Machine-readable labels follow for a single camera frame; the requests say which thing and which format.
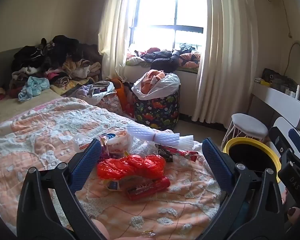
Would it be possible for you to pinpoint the dark framed window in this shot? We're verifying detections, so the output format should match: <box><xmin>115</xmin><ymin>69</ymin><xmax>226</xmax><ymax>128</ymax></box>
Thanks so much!
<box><xmin>129</xmin><ymin>0</ymin><xmax>205</xmax><ymax>53</ymax></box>

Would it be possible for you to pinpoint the dark handbag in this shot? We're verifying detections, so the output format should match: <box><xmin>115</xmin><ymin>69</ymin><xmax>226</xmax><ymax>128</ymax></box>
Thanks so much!
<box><xmin>261</xmin><ymin>68</ymin><xmax>298</xmax><ymax>90</ymax></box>

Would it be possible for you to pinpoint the peach white fluffy blanket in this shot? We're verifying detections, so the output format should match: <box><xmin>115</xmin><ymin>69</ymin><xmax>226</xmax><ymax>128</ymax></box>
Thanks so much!
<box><xmin>0</xmin><ymin>97</ymin><xmax>227</xmax><ymax>240</ymax></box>

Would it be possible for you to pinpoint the pile of clothes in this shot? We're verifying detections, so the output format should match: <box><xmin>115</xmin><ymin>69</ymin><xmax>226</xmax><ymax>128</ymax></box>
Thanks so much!
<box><xmin>10</xmin><ymin>35</ymin><xmax>103</xmax><ymax>98</ymax></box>

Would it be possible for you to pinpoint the white foam net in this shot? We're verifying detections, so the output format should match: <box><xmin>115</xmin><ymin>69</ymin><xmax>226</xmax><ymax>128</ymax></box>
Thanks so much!
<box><xmin>127</xmin><ymin>123</ymin><xmax>194</xmax><ymax>151</ymax></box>

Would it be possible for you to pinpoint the grey headboard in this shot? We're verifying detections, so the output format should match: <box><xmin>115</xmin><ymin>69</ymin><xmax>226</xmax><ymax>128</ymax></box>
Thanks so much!
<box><xmin>0</xmin><ymin>46</ymin><xmax>28</xmax><ymax>90</ymax></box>

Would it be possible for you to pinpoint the red plastic bag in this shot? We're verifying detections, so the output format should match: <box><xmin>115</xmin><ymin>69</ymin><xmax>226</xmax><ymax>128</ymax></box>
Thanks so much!
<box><xmin>97</xmin><ymin>154</ymin><xmax>167</xmax><ymax>182</ymax></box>

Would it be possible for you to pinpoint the beige bed mattress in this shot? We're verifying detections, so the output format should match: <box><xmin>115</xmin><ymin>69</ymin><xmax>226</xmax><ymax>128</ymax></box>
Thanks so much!
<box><xmin>0</xmin><ymin>87</ymin><xmax>65</xmax><ymax>128</ymax></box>

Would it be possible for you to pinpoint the orange bag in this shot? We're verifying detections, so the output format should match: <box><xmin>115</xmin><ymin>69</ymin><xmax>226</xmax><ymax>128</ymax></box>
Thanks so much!
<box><xmin>111</xmin><ymin>79</ymin><xmax>134</xmax><ymax>118</ymax></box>

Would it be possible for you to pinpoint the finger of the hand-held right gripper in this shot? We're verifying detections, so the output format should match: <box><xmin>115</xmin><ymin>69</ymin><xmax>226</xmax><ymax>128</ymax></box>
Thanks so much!
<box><xmin>289</xmin><ymin>128</ymin><xmax>300</xmax><ymax>165</ymax></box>
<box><xmin>268</xmin><ymin>126</ymin><xmax>300</xmax><ymax>200</ymax></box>

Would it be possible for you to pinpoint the cream curtain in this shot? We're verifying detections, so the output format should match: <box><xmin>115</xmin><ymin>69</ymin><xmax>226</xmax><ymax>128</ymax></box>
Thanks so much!
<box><xmin>191</xmin><ymin>0</ymin><xmax>259</xmax><ymax>132</ymax></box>
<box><xmin>98</xmin><ymin>0</ymin><xmax>140</xmax><ymax>83</ymax></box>

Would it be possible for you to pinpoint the purple snack wrapper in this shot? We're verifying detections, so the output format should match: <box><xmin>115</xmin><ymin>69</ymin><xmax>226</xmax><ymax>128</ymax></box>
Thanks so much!
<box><xmin>99</xmin><ymin>134</ymin><xmax>111</xmax><ymax>160</ymax></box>

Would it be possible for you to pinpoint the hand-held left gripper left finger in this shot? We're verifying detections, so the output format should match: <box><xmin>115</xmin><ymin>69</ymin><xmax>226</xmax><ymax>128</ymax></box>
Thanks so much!
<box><xmin>16</xmin><ymin>138</ymin><xmax>108</xmax><ymax>240</ymax></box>

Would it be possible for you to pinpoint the white vanity desk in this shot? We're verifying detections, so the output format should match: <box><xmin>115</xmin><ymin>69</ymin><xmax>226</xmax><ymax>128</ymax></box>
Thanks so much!
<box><xmin>247</xmin><ymin>81</ymin><xmax>300</xmax><ymax>133</ymax></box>

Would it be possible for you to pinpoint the white round stool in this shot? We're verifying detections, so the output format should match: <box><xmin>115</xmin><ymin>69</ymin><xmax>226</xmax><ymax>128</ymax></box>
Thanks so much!
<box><xmin>222</xmin><ymin>113</ymin><xmax>269</xmax><ymax>151</ymax></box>

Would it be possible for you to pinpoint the red white snack wrapper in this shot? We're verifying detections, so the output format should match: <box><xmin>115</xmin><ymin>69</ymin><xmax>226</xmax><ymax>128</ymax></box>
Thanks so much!
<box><xmin>174</xmin><ymin>149</ymin><xmax>199</xmax><ymax>162</ymax></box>

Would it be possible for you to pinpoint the floral fabric bag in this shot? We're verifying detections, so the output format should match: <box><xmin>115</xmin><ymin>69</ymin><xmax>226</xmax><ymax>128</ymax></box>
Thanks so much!
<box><xmin>95</xmin><ymin>91</ymin><xmax>123</xmax><ymax>117</ymax></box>

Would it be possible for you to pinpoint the yellow rimmed black bin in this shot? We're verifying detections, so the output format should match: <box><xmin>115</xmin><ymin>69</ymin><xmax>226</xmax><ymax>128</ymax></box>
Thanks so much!
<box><xmin>220</xmin><ymin>137</ymin><xmax>282</xmax><ymax>184</ymax></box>

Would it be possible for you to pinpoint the white red printed snack packet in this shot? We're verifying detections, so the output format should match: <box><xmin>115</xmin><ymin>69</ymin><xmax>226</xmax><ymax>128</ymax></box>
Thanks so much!
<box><xmin>106</xmin><ymin>130</ymin><xmax>134</xmax><ymax>159</ymax></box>

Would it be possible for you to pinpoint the white plastic bag with clothes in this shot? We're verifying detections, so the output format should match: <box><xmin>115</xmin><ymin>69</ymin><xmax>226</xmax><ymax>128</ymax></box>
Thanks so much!
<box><xmin>131</xmin><ymin>69</ymin><xmax>180</xmax><ymax>100</ymax></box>

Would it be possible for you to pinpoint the dinosaur print laundry basket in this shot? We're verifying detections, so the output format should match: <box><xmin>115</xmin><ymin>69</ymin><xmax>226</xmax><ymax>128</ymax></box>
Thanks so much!
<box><xmin>133</xmin><ymin>84</ymin><xmax>181</xmax><ymax>130</ymax></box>

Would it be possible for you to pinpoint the red snack tube packet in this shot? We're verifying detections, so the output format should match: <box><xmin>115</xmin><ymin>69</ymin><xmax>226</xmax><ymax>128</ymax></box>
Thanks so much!
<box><xmin>126</xmin><ymin>177</ymin><xmax>171</xmax><ymax>202</ymax></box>

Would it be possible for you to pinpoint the light blue cloth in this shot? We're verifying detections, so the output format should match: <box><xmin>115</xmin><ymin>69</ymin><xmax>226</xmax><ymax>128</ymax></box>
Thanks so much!
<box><xmin>18</xmin><ymin>76</ymin><xmax>50</xmax><ymax>102</ymax></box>

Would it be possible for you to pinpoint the person's left hand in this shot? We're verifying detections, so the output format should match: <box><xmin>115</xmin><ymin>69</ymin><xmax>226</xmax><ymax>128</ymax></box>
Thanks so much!
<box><xmin>91</xmin><ymin>218</ymin><xmax>111</xmax><ymax>240</ymax></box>

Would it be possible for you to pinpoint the person's right hand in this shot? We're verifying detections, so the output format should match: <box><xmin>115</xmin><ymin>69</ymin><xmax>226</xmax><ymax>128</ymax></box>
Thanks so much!
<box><xmin>281</xmin><ymin>189</ymin><xmax>300</xmax><ymax>225</ymax></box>

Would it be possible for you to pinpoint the clothes heap on windowsill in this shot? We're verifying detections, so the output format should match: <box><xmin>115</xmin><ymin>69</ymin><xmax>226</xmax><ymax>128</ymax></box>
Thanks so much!
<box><xmin>126</xmin><ymin>44</ymin><xmax>202</xmax><ymax>70</ymax></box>

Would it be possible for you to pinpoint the dark snack wrapper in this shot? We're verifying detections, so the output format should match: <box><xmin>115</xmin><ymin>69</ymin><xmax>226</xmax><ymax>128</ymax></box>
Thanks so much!
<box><xmin>155</xmin><ymin>144</ymin><xmax>175</xmax><ymax>162</ymax></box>

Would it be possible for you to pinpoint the clear plastic packet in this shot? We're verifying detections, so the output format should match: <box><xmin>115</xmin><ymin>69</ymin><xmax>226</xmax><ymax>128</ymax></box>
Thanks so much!
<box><xmin>74</xmin><ymin>132</ymin><xmax>94</xmax><ymax>153</ymax></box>

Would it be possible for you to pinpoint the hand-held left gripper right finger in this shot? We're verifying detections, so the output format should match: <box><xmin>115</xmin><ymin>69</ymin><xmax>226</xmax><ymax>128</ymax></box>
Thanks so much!
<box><xmin>197</xmin><ymin>137</ymin><xmax>285</xmax><ymax>240</ymax></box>

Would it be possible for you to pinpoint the white bag of clothes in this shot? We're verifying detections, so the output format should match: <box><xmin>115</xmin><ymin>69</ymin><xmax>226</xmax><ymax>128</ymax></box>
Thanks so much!
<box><xmin>70</xmin><ymin>81</ymin><xmax>115</xmax><ymax>105</ymax></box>

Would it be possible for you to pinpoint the grey looped wall cable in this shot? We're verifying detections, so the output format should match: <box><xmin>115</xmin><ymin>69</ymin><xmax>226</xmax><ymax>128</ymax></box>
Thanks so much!
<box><xmin>287</xmin><ymin>41</ymin><xmax>300</xmax><ymax>77</ymax></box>

